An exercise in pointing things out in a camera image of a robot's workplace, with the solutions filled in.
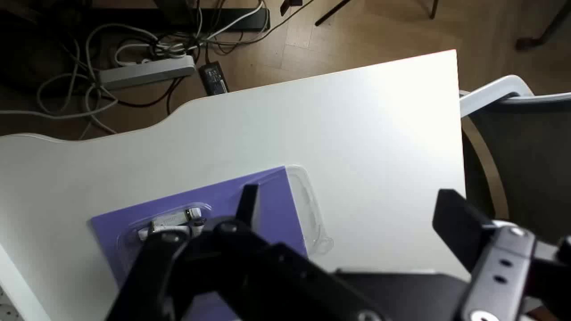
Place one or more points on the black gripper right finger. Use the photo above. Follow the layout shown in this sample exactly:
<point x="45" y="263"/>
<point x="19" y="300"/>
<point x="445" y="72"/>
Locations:
<point x="506" y="268"/>

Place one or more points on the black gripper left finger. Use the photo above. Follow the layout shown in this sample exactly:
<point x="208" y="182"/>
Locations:
<point x="238" y="273"/>

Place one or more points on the clear plastic clamshell container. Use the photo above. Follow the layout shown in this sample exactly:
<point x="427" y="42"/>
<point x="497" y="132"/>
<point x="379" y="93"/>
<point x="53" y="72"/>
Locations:
<point x="309" y="207"/>

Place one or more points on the white cylindrical battery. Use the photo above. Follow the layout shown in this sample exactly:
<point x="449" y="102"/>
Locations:
<point x="170" y="225"/>
<point x="195" y="215"/>

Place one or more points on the black power adapter brick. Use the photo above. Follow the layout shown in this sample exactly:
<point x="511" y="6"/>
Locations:
<point x="213" y="79"/>

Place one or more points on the grey floor power strip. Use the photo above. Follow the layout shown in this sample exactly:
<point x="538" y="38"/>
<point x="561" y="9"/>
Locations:
<point x="145" y="72"/>

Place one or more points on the black stand leg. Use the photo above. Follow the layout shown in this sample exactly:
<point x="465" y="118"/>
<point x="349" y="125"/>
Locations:
<point x="333" y="11"/>

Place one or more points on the grey chair white frame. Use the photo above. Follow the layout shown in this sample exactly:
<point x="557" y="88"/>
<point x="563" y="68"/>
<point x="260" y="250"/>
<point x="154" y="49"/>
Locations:
<point x="524" y="154"/>

